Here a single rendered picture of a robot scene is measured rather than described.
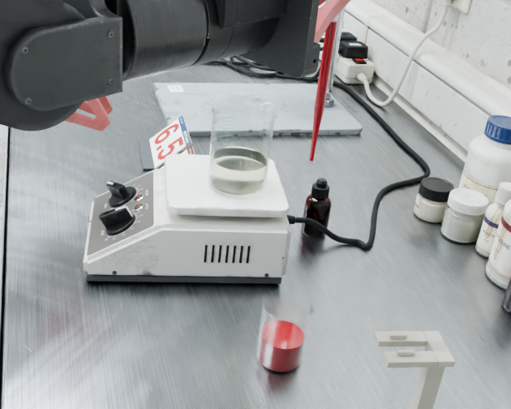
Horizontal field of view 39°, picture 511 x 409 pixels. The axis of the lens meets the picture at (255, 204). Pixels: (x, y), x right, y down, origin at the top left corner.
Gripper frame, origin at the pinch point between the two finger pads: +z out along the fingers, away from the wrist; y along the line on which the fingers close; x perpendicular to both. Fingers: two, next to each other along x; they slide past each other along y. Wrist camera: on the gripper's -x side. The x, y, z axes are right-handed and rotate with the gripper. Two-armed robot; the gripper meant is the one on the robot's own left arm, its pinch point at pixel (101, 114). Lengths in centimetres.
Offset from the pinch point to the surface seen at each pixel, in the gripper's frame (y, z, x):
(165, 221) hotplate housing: -10.9, 9.0, 0.2
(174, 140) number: 17.1, 13.1, 2.4
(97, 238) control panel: -8.9, 6.3, 7.0
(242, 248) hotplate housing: -11.9, 16.3, -3.0
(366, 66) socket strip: 52, 39, -21
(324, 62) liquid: -22.7, 3.5, -21.9
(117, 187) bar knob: -3.5, 5.6, 3.8
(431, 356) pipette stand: -36.8, 18.0, -15.1
